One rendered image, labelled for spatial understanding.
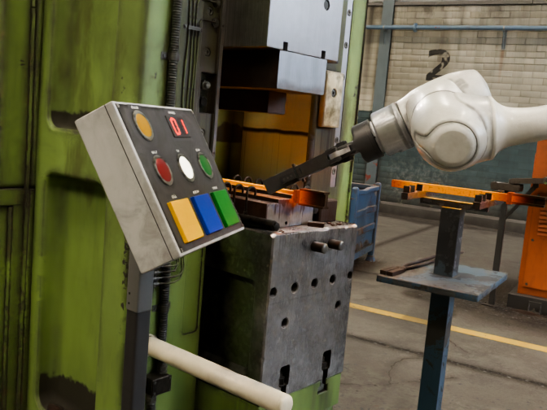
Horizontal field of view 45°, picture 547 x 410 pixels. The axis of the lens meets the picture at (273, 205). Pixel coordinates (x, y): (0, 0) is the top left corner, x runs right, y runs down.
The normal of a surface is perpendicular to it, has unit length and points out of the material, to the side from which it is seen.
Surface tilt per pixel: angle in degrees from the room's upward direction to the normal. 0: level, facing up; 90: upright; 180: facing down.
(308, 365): 90
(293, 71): 90
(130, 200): 90
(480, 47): 91
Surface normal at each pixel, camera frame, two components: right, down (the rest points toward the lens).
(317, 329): 0.76, 0.15
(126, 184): -0.26, 0.10
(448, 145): -0.28, 0.36
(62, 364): -0.65, 0.04
